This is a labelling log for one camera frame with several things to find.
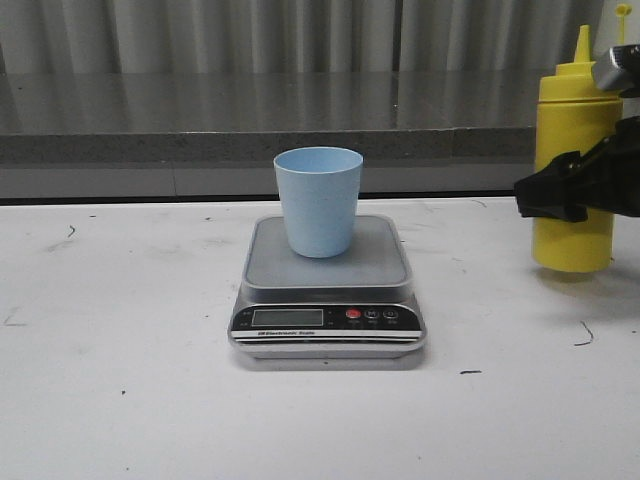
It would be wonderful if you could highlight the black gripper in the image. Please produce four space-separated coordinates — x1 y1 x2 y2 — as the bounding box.
514 116 639 223

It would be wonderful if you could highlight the yellow squeeze bottle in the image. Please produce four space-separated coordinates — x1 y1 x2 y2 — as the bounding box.
532 25 622 273

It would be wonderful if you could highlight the light blue plastic cup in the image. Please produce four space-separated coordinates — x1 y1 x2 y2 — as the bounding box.
273 146 364 258

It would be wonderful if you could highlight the silver digital kitchen scale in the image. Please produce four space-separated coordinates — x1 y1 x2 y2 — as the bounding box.
228 215 427 369

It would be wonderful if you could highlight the grey steel counter shelf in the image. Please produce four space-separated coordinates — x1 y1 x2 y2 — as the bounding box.
1 70 541 203

